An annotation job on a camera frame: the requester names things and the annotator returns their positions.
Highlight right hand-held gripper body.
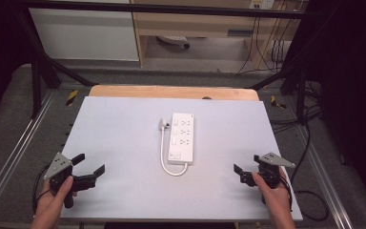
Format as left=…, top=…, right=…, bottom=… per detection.
left=257, top=152, right=296, bottom=205

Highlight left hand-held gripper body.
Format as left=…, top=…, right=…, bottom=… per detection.
left=43, top=152, right=77, bottom=210

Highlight person's right hand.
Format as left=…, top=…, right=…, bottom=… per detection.
left=252, top=172, right=293, bottom=215

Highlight person's left hand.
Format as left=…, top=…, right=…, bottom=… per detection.
left=32, top=176, right=78, bottom=219

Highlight white work board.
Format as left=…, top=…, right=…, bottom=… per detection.
left=59, top=96, right=304, bottom=222

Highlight yellow black tape strip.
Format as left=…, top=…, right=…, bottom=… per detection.
left=65, top=89, right=79, bottom=107
left=270, top=94, right=288, bottom=110

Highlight white power strip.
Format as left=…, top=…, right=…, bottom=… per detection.
left=167, top=112, right=195, bottom=167

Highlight white plug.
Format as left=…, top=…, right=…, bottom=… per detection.
left=157, top=117, right=172, bottom=132

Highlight wooden table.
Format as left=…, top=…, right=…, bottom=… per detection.
left=88, top=84, right=260, bottom=102

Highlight white cabinet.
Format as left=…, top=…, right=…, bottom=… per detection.
left=28, top=7, right=140, bottom=62

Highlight white device under desk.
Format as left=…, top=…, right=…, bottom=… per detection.
left=156, top=34, right=192, bottom=51

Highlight wooden desk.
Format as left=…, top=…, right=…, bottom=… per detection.
left=129, top=0, right=301, bottom=69

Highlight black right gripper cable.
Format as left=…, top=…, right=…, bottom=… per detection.
left=278, top=174, right=295, bottom=213

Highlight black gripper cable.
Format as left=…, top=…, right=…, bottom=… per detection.
left=31, top=163, right=52, bottom=215
left=278, top=174, right=295, bottom=213

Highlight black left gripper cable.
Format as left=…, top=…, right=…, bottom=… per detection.
left=31, top=163, right=52, bottom=215

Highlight aluminium floor rail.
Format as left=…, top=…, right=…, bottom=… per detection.
left=0, top=91, right=55, bottom=221
left=295, top=125, right=355, bottom=229

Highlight black floor cables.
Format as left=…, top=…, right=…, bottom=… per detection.
left=269, top=80, right=331, bottom=222

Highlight white power strip cable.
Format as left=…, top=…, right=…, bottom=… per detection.
left=159, top=128, right=191, bottom=177

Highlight black hanging cables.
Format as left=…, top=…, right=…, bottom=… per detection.
left=235, top=14, right=288, bottom=76

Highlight yellow cable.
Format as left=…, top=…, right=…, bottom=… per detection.
left=259, top=14, right=284, bottom=70

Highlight white wall socket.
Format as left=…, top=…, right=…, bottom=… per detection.
left=248, top=0, right=276, bottom=10

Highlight black metal frame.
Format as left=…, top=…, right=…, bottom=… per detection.
left=11, top=0, right=313, bottom=123

